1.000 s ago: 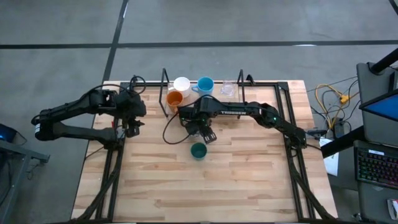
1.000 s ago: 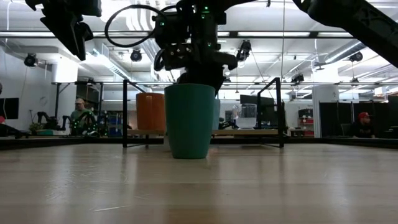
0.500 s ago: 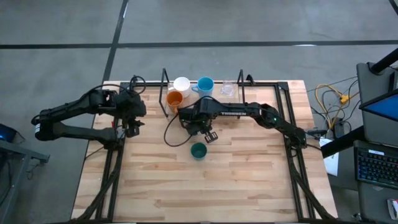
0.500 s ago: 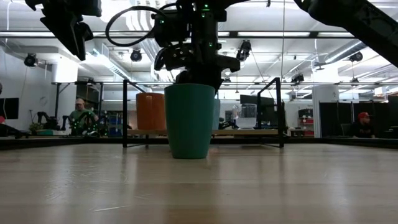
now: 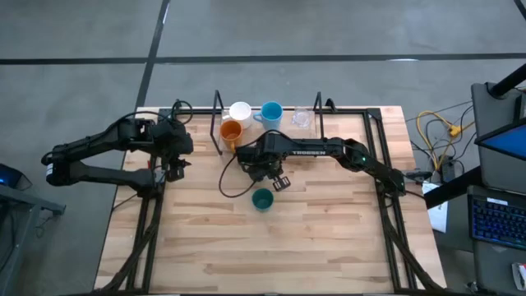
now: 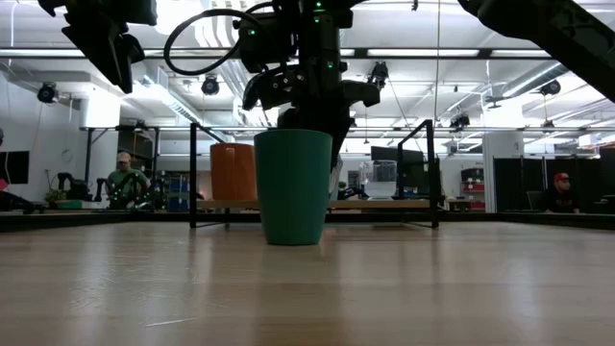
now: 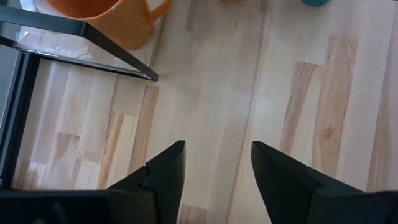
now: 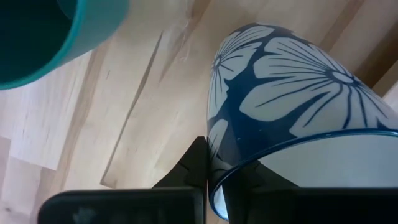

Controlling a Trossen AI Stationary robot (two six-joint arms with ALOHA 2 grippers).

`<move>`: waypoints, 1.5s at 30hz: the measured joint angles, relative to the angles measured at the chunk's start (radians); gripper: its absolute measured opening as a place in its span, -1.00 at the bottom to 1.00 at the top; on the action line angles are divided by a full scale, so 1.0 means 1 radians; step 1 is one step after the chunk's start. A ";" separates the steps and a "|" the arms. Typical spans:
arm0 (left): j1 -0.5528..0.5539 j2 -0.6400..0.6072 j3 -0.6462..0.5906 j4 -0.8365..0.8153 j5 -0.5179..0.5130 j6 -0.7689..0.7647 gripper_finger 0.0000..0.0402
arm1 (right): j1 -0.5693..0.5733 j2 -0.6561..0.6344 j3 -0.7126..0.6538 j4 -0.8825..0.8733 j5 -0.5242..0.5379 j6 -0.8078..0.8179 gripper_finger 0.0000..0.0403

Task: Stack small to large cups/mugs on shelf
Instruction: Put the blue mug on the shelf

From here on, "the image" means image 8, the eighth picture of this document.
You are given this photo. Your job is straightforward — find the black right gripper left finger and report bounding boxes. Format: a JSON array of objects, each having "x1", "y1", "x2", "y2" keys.
[{"x1": 37, "y1": 136, "x2": 208, "y2": 224}]

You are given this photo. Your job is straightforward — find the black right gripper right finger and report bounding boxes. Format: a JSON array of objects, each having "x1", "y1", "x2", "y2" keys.
[{"x1": 221, "y1": 159, "x2": 398, "y2": 224}]

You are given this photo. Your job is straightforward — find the navy white floral mug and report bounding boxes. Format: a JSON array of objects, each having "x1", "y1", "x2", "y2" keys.
[{"x1": 206, "y1": 22, "x2": 398, "y2": 222}]

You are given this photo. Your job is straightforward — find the teal green handleless cup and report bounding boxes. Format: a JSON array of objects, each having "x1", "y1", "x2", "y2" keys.
[{"x1": 0, "y1": 0, "x2": 131, "y2": 91}]

